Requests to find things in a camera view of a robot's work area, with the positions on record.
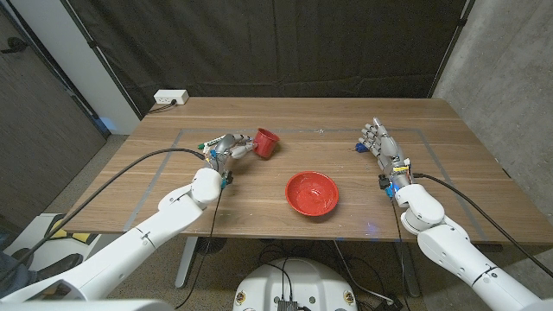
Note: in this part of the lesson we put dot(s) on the green marker pen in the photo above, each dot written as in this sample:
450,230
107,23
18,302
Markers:
209,143

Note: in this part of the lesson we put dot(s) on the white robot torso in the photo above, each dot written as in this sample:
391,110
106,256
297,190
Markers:
298,281

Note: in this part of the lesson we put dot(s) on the black leather shoe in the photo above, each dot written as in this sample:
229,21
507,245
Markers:
60,265
21,255

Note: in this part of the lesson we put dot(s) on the person leg in jeans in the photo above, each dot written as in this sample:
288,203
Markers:
10,276

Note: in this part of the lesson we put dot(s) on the black backdrop curtain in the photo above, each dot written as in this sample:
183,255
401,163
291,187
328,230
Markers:
276,43

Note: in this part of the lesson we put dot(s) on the white power strip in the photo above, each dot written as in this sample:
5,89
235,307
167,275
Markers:
170,96

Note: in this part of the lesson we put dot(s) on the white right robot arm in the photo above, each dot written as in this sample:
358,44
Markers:
453,246

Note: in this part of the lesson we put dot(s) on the metal table leg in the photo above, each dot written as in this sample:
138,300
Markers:
186,263
408,268

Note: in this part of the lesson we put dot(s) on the grey tape outline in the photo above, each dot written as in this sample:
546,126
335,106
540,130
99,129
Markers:
153,183

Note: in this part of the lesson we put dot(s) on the red bowl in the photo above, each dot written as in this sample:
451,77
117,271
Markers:
312,194

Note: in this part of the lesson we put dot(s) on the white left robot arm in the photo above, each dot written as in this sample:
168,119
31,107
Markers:
138,246

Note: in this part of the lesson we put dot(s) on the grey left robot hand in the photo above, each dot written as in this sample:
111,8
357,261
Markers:
224,147

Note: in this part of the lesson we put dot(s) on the blue needle-tip bottle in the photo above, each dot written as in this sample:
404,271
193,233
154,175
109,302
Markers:
359,147

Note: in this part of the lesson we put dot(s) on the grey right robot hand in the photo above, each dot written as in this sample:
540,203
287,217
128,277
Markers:
389,147

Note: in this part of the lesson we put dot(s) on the white floor platform yellow marking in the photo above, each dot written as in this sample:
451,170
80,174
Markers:
60,246

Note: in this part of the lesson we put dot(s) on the red cup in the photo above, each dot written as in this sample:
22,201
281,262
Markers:
265,143

